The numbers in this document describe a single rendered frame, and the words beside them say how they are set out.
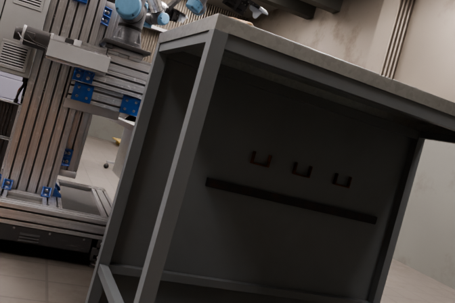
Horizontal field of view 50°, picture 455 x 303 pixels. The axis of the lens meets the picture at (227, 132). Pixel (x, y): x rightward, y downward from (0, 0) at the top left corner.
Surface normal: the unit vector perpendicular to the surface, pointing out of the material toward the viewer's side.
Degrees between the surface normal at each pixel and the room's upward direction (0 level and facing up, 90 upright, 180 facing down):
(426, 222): 90
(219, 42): 90
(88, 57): 90
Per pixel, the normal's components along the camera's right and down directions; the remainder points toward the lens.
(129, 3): 0.00, 0.14
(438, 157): -0.90, -0.25
